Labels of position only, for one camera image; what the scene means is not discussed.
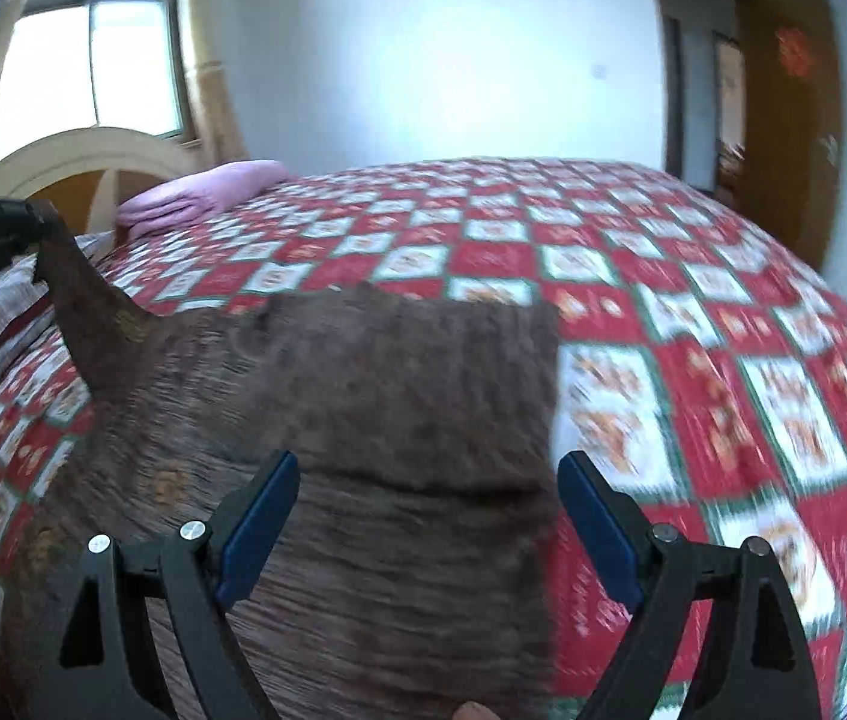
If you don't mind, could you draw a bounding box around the window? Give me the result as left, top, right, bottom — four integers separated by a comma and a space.
0, 0, 195, 158

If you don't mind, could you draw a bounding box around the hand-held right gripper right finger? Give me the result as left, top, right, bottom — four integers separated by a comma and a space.
556, 450, 822, 720

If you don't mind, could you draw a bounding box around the red door decoration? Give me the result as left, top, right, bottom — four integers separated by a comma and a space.
776, 26, 816, 80

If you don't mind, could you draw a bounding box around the striped pillow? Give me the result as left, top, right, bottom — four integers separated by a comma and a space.
0, 231, 116, 391

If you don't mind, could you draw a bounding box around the dark door frame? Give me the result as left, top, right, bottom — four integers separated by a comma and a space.
644, 0, 758, 196

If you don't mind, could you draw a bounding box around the red checkered printed blanket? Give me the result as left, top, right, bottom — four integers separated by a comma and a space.
0, 157, 847, 720

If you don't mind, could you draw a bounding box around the pink folded blanket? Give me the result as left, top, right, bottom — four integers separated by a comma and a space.
115, 159, 291, 230

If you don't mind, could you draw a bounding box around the cream arched wooden headboard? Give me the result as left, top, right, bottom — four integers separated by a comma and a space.
0, 127, 203, 237

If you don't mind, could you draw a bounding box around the brown wooden door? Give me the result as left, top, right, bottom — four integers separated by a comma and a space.
737, 0, 845, 271

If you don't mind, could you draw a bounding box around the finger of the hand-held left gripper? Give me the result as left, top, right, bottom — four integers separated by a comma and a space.
0, 199, 58, 260

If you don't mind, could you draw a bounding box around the brown knit garment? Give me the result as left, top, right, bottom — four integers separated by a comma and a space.
0, 210, 567, 720

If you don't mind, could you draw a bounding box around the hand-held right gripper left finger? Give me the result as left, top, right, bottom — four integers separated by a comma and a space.
33, 450, 303, 720

